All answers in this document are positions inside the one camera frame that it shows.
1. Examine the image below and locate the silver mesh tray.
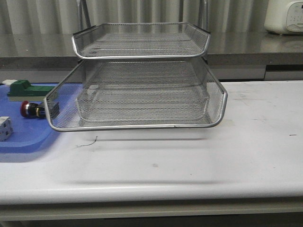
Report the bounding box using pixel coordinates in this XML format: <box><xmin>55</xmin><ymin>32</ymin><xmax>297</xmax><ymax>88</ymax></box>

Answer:
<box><xmin>76</xmin><ymin>85</ymin><xmax>210</xmax><ymax>124</ymax></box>
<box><xmin>71</xmin><ymin>22</ymin><xmax>211</xmax><ymax>60</ymax></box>
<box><xmin>44</xmin><ymin>57</ymin><xmax>228</xmax><ymax>132</ymax></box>

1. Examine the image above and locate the red emergency stop button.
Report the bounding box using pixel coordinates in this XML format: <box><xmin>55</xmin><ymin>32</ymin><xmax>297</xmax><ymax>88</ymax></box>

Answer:
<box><xmin>20</xmin><ymin>101</ymin><xmax>59</xmax><ymax>119</ymax></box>

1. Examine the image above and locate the blue plastic tray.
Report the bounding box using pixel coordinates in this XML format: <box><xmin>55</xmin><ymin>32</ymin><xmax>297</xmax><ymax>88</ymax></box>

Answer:
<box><xmin>0</xmin><ymin>82</ymin><xmax>82</xmax><ymax>153</ymax></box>

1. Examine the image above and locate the green terminal block module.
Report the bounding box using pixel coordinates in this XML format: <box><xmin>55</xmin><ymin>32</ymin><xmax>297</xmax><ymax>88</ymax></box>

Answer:
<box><xmin>2</xmin><ymin>79</ymin><xmax>54</xmax><ymax>102</ymax></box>

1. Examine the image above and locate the grey steel counter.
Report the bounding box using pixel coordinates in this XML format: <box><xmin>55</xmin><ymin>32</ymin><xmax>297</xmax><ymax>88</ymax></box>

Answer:
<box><xmin>0</xmin><ymin>32</ymin><xmax>303</xmax><ymax>83</ymax></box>

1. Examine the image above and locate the white grey contact block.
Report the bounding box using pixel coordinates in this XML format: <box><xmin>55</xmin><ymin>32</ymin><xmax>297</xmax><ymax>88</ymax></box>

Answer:
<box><xmin>0</xmin><ymin>116</ymin><xmax>13</xmax><ymax>141</ymax></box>

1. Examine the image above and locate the white kitchen appliance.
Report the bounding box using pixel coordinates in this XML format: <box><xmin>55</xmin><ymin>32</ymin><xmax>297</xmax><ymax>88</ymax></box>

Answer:
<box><xmin>264</xmin><ymin>0</ymin><xmax>303</xmax><ymax>35</ymax></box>

